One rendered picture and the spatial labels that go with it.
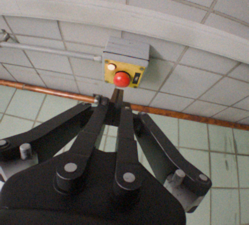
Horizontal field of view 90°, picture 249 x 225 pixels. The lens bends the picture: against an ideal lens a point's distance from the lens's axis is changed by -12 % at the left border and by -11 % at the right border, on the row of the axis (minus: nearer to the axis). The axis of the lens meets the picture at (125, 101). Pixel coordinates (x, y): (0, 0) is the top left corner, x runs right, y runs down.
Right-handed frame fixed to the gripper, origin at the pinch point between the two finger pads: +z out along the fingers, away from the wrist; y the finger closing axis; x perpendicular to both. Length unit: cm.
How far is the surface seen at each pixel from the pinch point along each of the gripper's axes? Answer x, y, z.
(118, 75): 2.2, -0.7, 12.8
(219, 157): -27, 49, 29
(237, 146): -22, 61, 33
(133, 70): 3.8, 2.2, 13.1
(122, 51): 7.4, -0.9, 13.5
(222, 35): 14.8, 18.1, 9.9
